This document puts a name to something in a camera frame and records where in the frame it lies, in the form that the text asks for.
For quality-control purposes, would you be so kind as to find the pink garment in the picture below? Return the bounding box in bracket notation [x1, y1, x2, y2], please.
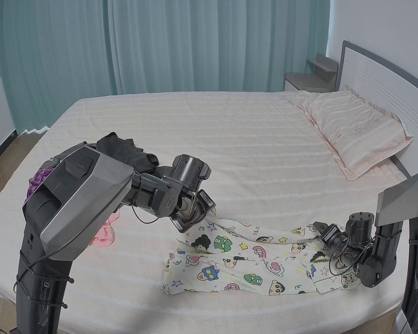
[90, 209, 121, 248]

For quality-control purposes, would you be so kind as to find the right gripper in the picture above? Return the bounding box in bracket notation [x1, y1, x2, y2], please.
[308, 222, 348, 252]

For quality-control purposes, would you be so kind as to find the black garment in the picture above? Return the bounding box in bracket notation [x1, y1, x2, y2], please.
[97, 132, 160, 174]

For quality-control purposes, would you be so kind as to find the grey bedside table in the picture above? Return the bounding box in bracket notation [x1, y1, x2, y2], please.
[285, 52, 338, 92]

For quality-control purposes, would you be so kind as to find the blue-green curtain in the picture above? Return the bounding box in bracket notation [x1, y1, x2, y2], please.
[106, 0, 332, 95]
[0, 0, 121, 135]

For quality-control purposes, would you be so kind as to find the white printed pyjama top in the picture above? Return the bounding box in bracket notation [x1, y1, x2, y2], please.
[162, 214, 361, 297]

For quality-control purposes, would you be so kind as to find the pink striped pillow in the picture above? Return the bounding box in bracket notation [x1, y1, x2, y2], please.
[288, 85, 414, 182]

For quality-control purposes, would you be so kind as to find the purple satin garment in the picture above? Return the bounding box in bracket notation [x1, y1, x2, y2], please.
[27, 167, 55, 202]

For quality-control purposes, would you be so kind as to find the black cable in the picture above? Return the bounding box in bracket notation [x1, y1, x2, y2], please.
[130, 202, 161, 225]
[328, 251, 350, 277]

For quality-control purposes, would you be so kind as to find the bed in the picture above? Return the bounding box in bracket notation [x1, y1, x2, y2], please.
[0, 40, 418, 330]

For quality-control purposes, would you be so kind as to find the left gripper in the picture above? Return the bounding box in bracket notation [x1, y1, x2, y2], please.
[173, 189, 217, 235]

